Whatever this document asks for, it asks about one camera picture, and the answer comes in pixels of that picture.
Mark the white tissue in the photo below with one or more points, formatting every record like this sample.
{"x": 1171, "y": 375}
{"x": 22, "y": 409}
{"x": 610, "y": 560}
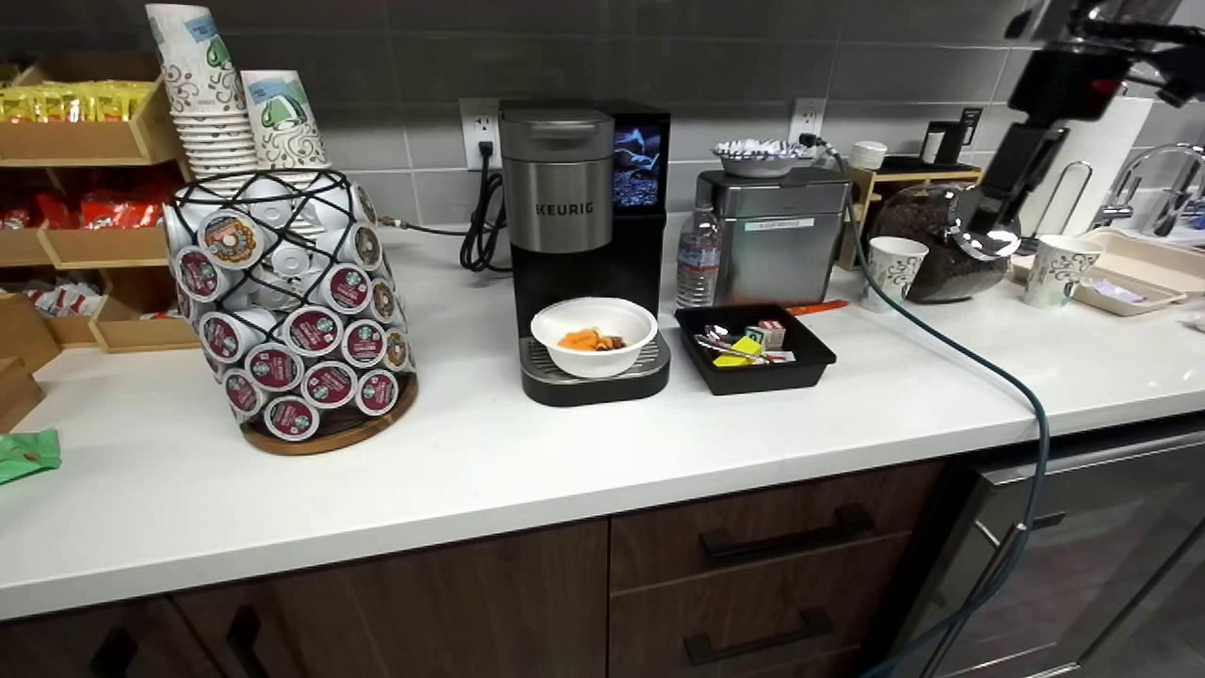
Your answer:
{"x": 995, "y": 246}

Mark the beige flat tray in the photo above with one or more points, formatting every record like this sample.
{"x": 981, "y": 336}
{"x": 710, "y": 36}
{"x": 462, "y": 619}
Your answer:
{"x": 1123, "y": 290}

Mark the black plastic tray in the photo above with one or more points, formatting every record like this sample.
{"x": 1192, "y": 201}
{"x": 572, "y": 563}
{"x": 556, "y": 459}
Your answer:
{"x": 803, "y": 357}

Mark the wooden snack shelf organizer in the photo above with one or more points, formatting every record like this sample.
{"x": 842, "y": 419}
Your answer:
{"x": 89, "y": 142}

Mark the silver foil dish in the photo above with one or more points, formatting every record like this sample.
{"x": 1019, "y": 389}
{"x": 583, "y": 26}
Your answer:
{"x": 754, "y": 154}

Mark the orange snack pieces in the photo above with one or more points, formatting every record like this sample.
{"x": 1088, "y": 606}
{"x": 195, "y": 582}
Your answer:
{"x": 593, "y": 339}

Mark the white wall power outlet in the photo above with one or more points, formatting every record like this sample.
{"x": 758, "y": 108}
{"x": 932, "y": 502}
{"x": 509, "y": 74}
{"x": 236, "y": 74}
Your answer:
{"x": 808, "y": 118}
{"x": 478, "y": 124}

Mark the yellow snack packets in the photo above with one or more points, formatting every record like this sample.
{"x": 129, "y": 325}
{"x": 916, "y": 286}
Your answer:
{"x": 75, "y": 100}

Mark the silver black Franka robot arm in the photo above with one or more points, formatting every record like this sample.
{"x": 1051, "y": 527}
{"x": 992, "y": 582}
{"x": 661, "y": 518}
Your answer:
{"x": 1092, "y": 60}

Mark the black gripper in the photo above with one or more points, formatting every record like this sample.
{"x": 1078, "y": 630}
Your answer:
{"x": 1023, "y": 162}

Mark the short printed paper cup stack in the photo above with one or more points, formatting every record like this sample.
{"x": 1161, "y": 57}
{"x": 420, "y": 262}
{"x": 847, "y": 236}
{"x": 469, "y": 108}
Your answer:
{"x": 282, "y": 118}

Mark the dark dishwasher front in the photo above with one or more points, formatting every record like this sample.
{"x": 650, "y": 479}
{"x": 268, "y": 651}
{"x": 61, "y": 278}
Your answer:
{"x": 1103, "y": 540}

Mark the brown wooden drawer front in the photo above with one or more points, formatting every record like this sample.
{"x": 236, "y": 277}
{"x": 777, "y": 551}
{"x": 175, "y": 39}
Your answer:
{"x": 754, "y": 605}
{"x": 765, "y": 511}

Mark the white paper towel roll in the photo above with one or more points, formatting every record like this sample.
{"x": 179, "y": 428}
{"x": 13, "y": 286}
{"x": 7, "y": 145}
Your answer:
{"x": 1103, "y": 162}

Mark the green packet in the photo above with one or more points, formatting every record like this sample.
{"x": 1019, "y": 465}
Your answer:
{"x": 22, "y": 453}

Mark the brown wooden cabinet door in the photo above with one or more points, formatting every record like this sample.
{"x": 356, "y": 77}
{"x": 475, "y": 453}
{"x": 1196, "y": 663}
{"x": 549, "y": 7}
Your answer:
{"x": 436, "y": 606}
{"x": 49, "y": 644}

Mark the small white cup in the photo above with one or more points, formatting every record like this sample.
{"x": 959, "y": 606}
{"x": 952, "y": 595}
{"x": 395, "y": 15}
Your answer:
{"x": 866, "y": 154}

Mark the white snack packets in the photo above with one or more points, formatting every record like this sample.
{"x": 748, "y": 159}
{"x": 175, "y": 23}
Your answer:
{"x": 69, "y": 300}

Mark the grey white creamer cup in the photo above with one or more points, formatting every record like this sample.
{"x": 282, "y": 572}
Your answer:
{"x": 714, "y": 336}

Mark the patterned paper cup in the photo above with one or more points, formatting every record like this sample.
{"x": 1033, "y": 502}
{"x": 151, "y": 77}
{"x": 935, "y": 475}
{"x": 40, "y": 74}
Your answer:
{"x": 897, "y": 266}

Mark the clear plastic water bottle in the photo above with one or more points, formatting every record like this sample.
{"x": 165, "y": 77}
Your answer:
{"x": 699, "y": 266}

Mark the silver metal box appliance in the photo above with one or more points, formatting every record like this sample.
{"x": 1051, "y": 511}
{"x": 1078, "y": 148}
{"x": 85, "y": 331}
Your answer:
{"x": 777, "y": 246}

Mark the black silver Keurig coffee machine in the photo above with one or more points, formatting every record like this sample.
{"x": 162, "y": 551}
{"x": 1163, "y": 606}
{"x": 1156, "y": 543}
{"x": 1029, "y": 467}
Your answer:
{"x": 558, "y": 189}

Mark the red snack packets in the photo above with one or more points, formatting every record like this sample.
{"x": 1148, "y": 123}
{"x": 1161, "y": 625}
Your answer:
{"x": 114, "y": 208}

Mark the yellow sweetener packet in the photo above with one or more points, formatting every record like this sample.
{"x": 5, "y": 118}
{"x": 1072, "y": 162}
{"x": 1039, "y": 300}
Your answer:
{"x": 740, "y": 349}

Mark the chrome sink faucet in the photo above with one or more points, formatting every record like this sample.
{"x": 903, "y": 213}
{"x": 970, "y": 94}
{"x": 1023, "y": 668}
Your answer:
{"x": 1148, "y": 174}

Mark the tall stack paper cups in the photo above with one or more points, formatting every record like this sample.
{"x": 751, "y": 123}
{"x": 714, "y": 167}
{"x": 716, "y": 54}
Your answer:
{"x": 199, "y": 77}

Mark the orange pen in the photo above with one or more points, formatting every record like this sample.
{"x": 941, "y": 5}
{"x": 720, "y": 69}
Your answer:
{"x": 818, "y": 306}

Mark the pink sweetener packet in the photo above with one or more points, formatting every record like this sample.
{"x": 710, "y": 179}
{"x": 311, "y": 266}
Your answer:
{"x": 770, "y": 331}

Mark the black stand device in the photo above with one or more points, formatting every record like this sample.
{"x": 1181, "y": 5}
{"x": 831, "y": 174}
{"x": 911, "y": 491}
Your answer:
{"x": 951, "y": 136}

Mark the white ceramic bowl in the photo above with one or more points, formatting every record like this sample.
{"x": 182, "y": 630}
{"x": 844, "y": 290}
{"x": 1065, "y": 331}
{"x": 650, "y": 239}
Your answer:
{"x": 593, "y": 357}

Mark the wooden counter rack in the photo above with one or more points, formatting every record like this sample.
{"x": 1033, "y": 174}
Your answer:
{"x": 925, "y": 179}

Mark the brown label coffee pod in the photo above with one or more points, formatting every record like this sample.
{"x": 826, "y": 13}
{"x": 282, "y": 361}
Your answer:
{"x": 232, "y": 239}

